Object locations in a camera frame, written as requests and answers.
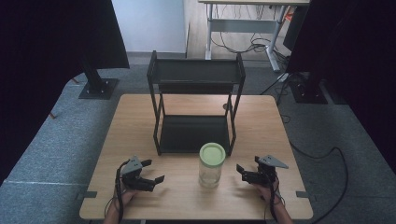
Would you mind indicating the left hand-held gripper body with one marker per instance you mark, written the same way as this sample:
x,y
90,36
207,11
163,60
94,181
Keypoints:
x,y
133,175

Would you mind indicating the white power strip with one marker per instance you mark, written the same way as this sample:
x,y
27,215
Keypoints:
x,y
283,77

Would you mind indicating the person's right hand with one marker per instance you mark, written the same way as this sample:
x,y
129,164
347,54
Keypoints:
x,y
267,191

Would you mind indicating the glass jar with green lid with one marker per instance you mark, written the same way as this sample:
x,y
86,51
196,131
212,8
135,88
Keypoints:
x,y
211,165

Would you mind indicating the black two-tier metal shelf rack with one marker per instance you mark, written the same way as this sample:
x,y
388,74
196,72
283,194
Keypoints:
x,y
195,73

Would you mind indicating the black stand with base plate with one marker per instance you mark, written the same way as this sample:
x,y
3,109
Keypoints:
x,y
98,85
308,90

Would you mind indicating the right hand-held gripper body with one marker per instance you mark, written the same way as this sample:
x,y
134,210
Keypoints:
x,y
264,172

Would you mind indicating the person's left hand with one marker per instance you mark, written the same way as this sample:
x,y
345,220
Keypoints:
x,y
127,196

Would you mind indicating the black curtain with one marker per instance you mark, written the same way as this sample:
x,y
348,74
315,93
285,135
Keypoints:
x,y
46,46
351,46

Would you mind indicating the grey table bracket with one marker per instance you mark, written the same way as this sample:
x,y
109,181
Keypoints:
x,y
87,194
303,194

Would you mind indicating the white desk with grey frame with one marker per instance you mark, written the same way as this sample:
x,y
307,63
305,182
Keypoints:
x,y
249,25

